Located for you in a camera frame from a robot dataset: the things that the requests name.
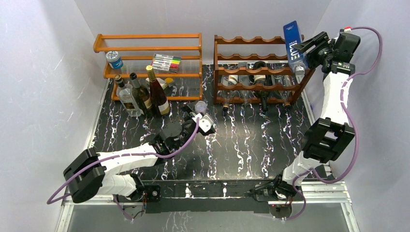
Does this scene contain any blue lidded round jar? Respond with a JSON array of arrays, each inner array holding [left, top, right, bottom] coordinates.
[[105, 51, 123, 69]]

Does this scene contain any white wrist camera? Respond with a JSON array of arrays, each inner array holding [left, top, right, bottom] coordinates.
[[195, 113, 216, 136], [339, 27, 352, 35]]

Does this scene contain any white and green small box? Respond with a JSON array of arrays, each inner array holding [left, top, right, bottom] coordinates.
[[157, 78, 168, 89]]

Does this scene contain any clear bottle copper cap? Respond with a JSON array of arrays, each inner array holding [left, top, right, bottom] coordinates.
[[272, 74, 293, 108], [220, 75, 238, 116]]

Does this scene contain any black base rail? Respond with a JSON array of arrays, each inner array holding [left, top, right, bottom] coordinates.
[[144, 180, 302, 214]]

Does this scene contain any brown wooden wine rack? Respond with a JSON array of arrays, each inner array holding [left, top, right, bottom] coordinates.
[[213, 35, 315, 105]]

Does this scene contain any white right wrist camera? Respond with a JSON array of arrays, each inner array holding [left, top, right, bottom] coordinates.
[[339, 27, 352, 35]]

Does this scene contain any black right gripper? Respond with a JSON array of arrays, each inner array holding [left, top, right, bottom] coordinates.
[[293, 30, 335, 70]]

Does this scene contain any clear jar of paper clips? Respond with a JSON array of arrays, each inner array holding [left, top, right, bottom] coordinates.
[[194, 101, 207, 114]]

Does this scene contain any dark wine bottle black neck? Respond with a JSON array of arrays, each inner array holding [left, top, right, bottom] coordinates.
[[253, 61, 270, 114]]

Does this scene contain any clear square liquor bottle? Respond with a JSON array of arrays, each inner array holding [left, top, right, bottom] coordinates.
[[114, 74, 142, 118]]

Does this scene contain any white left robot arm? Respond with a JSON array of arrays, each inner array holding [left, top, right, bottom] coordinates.
[[63, 101, 214, 203]]

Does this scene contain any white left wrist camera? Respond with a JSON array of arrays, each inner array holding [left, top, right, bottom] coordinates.
[[195, 113, 216, 136]]

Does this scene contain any orange wooden shelf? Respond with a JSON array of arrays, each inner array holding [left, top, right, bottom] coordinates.
[[93, 33, 203, 101]]

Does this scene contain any dark red bottle gold cap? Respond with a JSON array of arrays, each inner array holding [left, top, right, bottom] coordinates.
[[146, 65, 170, 116]]

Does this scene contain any pack of coloured markers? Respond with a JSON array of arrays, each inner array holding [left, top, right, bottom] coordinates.
[[151, 54, 182, 73]]

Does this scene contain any blue carton bottle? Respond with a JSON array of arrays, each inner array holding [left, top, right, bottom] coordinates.
[[283, 20, 308, 77]]

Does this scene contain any green wine bottle white neck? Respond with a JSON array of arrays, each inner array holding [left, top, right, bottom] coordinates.
[[130, 72, 153, 118]]

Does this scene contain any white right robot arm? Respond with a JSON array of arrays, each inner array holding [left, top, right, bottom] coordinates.
[[272, 27, 361, 200]]

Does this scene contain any clear bottle neck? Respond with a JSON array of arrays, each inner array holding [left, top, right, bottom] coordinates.
[[238, 62, 252, 106]]

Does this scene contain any yellow grey eraser block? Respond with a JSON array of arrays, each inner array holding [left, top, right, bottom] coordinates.
[[165, 77, 175, 88]]

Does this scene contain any clear bottle right copper cap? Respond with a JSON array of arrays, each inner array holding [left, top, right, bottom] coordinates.
[[272, 74, 293, 108]]

